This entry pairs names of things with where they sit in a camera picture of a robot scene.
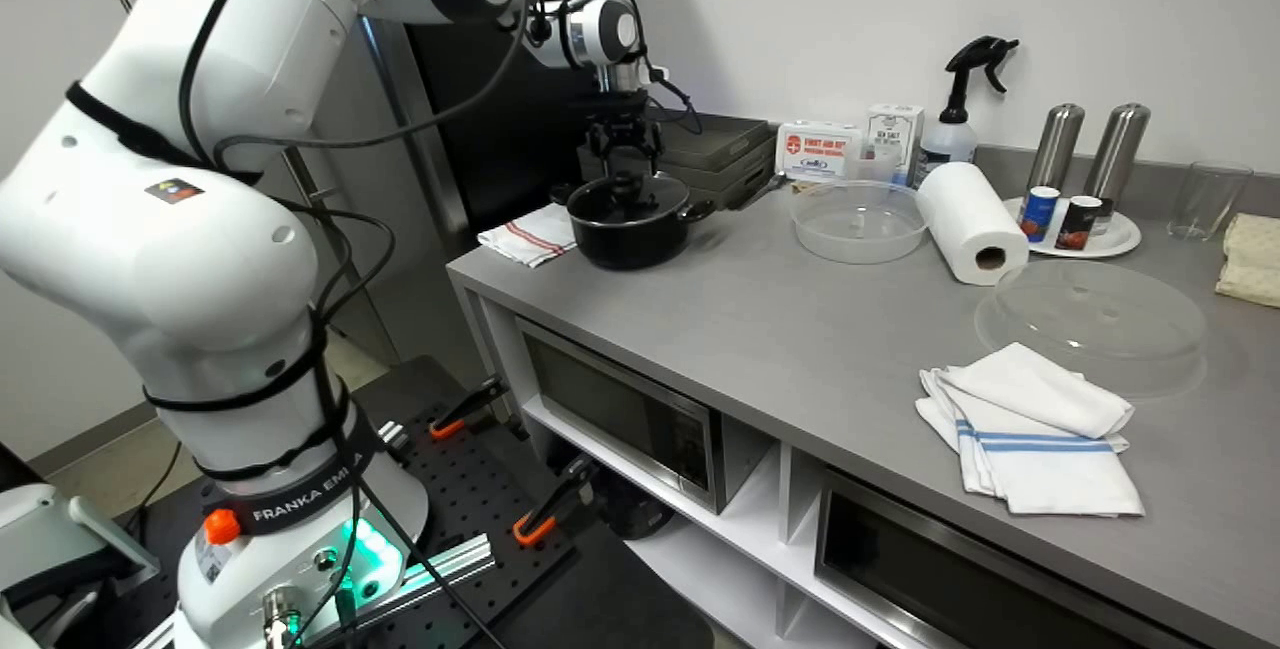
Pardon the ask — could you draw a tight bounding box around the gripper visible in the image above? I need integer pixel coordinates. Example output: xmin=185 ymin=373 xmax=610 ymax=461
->
xmin=572 ymin=89 xmax=665 ymax=180

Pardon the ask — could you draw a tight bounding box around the glass pot lid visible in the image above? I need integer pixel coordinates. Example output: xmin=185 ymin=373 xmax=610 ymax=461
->
xmin=568 ymin=171 xmax=693 ymax=227

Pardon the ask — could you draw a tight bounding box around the black cooking pot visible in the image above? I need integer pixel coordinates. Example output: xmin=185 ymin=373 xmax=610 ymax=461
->
xmin=552 ymin=172 xmax=717 ymax=271

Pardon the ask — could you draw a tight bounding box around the stack of dark grey trays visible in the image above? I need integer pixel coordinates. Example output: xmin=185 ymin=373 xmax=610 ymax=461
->
xmin=578 ymin=113 xmax=777 ymax=211

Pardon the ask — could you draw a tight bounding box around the black refrigerator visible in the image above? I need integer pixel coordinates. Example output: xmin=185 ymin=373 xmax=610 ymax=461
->
xmin=400 ymin=0 xmax=628 ymax=236

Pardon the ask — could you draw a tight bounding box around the white towel with red stripes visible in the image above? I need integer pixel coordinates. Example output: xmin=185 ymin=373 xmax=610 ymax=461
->
xmin=477 ymin=203 xmax=579 ymax=269

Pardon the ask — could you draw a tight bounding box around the white first aid box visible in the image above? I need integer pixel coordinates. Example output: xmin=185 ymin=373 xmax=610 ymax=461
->
xmin=776 ymin=120 xmax=864 ymax=183

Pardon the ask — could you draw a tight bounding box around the clear plastic bowl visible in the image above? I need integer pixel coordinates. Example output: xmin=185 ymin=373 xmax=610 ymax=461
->
xmin=789 ymin=178 xmax=930 ymax=266

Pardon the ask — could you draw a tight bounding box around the small clear plastic cup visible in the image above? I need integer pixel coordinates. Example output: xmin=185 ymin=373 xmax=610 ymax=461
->
xmin=858 ymin=143 xmax=903 ymax=186

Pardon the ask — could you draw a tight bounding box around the microwave door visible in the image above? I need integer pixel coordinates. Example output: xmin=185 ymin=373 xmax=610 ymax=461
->
xmin=515 ymin=319 xmax=723 ymax=515

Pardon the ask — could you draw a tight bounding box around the steel microwave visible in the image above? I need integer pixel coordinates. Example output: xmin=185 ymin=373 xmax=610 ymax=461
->
xmin=514 ymin=317 xmax=773 ymax=516

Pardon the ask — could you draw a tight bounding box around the white salt box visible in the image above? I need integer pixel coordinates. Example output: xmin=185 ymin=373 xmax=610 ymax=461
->
xmin=866 ymin=103 xmax=926 ymax=186

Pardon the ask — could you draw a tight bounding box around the black orange clamp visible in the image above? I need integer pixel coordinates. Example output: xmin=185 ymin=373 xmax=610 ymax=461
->
xmin=429 ymin=375 xmax=512 ymax=443
xmin=512 ymin=456 xmax=602 ymax=548

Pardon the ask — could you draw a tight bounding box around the clear spray bottle black trigger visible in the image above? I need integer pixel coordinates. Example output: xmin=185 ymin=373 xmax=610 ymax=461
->
xmin=913 ymin=35 xmax=1022 ymax=191

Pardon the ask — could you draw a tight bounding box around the paper towel roll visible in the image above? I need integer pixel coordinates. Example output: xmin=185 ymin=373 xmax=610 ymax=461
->
xmin=914 ymin=161 xmax=1031 ymax=287

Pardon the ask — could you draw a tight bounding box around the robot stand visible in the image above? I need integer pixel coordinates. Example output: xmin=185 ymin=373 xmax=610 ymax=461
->
xmin=55 ymin=354 xmax=716 ymax=649

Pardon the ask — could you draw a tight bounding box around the small blue can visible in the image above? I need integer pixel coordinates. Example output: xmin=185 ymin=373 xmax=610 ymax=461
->
xmin=1019 ymin=185 xmax=1061 ymax=245

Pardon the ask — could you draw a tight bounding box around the steel grinder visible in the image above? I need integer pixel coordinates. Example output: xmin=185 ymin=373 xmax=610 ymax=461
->
xmin=1026 ymin=103 xmax=1087 ymax=196
xmin=1082 ymin=102 xmax=1152 ymax=236

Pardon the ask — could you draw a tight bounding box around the small black red can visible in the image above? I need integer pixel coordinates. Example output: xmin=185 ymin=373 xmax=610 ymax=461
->
xmin=1053 ymin=194 xmax=1104 ymax=253

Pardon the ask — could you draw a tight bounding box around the white plate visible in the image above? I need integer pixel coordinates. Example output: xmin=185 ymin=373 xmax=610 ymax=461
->
xmin=1002 ymin=196 xmax=1143 ymax=260

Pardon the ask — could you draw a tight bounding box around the clear plastic dome cover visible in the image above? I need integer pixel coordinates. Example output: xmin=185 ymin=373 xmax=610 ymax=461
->
xmin=974 ymin=259 xmax=1210 ymax=401

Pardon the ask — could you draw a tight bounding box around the white towel with blue stripes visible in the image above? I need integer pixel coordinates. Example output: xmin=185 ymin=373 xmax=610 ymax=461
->
xmin=914 ymin=342 xmax=1147 ymax=518

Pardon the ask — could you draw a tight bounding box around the built-in steel oven door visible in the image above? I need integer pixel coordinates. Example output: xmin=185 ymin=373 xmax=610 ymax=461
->
xmin=814 ymin=469 xmax=1206 ymax=649

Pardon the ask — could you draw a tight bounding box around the clear drinking glass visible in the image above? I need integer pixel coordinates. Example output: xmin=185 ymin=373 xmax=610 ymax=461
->
xmin=1166 ymin=160 xmax=1255 ymax=242

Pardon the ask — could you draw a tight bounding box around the yellow cloth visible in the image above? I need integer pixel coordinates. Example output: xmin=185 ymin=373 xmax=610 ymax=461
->
xmin=1214 ymin=212 xmax=1280 ymax=309

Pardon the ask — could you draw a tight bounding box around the white grey device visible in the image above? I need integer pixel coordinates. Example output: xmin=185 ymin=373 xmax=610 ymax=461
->
xmin=0 ymin=483 xmax=162 ymax=649

